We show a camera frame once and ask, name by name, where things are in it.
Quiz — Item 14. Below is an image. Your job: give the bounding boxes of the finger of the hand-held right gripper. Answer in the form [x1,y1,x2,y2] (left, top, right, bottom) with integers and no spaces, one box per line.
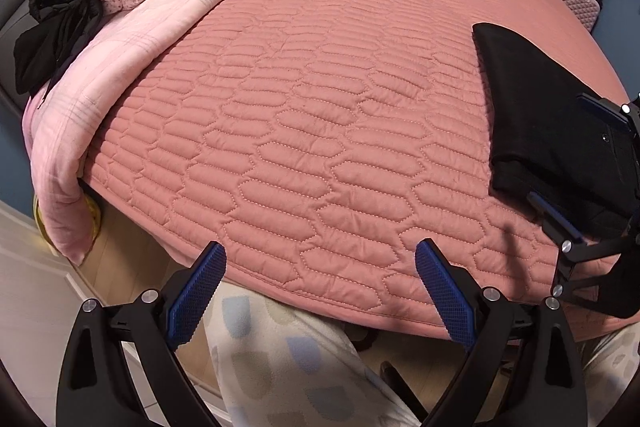
[576,93,640,145]
[527,191,640,319]

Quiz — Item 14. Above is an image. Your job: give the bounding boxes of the black chair base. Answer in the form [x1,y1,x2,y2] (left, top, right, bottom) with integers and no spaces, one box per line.
[345,326,432,414]

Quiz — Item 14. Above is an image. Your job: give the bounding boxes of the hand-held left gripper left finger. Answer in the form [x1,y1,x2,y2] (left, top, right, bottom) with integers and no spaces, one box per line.
[55,241,227,427]

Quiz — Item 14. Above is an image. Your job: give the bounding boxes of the person's right leg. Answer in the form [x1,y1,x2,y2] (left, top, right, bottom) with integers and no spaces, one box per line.
[575,321,640,410]

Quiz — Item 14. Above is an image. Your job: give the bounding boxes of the white cabinet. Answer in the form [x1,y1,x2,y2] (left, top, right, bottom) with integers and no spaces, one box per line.
[0,199,211,427]

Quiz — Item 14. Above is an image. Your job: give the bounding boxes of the pink quilted bed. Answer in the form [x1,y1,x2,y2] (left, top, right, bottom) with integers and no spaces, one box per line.
[80,0,640,343]

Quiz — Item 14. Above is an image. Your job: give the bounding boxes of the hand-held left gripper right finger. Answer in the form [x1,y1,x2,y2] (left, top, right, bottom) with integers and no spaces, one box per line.
[416,238,587,427]

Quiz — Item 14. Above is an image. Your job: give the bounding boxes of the yellow item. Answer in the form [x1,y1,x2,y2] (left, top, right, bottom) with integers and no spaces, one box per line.
[32,194,106,254]

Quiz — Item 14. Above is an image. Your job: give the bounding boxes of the light pink blanket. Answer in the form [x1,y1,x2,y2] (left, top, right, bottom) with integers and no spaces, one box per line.
[22,0,353,266]

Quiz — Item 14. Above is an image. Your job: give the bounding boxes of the black pants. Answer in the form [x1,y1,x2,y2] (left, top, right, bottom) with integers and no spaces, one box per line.
[472,22,640,239]

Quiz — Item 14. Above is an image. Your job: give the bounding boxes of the dark cloth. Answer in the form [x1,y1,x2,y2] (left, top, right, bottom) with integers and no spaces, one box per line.
[14,0,106,96]

